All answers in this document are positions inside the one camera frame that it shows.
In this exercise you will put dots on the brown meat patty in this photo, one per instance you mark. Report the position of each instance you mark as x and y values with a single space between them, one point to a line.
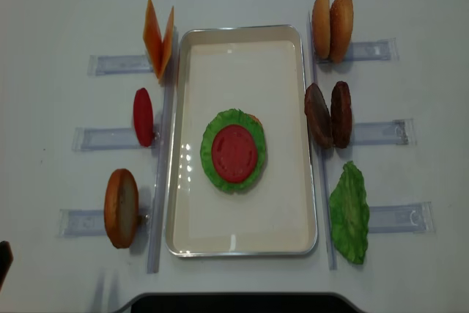
318 116
341 114

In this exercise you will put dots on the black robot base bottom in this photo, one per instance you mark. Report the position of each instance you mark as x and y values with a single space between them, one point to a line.
241 303

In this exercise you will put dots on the dark robot arm left edge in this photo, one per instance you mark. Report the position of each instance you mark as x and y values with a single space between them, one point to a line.
6 259

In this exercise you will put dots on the green lettuce leaf on tray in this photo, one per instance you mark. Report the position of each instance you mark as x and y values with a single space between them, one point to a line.
232 117

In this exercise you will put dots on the red tomato slice on tray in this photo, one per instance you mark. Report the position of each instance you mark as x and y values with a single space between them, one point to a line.
234 153

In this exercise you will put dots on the bun half under lettuce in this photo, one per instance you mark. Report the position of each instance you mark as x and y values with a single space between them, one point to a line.
255 118

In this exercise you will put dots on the red tomato slice standing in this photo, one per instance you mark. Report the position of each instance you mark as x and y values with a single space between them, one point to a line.
143 117

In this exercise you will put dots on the orange cheese slice right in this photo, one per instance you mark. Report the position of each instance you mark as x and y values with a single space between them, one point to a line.
167 41

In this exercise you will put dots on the orange cheese slice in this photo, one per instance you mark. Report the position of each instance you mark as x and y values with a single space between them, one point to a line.
167 41
152 38

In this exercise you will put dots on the orange cheese slice left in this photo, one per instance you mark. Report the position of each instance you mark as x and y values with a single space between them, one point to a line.
152 38

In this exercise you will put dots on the green lettuce leaf standing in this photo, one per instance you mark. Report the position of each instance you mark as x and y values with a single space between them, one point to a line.
349 215

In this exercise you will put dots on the white metal tray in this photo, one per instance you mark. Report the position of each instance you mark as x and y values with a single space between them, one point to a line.
260 71

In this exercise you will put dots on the bun half near left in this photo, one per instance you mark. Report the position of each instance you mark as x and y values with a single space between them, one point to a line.
121 208

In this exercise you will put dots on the plain bun half far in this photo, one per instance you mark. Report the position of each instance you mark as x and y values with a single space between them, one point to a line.
321 28

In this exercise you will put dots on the clear holder middle left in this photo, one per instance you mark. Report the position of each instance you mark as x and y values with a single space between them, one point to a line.
100 139

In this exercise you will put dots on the clear holder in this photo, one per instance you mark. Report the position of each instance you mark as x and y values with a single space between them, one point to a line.
415 218
81 223
100 139
394 132
381 50
113 65

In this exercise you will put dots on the clear holder far left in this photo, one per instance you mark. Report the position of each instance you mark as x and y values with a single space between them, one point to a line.
113 65

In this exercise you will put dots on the sesame bun top far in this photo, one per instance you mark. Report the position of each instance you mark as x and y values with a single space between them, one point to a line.
341 25

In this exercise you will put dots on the clear holder middle right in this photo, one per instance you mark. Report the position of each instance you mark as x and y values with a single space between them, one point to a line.
394 132

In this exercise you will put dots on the clear holder far right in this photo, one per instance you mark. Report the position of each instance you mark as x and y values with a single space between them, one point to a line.
381 50

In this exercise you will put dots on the clear holder near left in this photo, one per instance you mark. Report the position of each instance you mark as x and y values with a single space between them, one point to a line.
81 223

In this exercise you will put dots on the clear holder near right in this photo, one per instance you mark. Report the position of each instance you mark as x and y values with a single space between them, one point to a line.
415 218

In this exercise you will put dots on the clear long rail left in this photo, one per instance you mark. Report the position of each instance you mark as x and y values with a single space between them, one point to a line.
164 149

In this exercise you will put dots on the clear long rail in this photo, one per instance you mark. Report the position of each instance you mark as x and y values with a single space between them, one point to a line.
164 149
332 263

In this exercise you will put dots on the clear long rail right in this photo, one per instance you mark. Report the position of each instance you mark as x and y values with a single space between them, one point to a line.
332 263

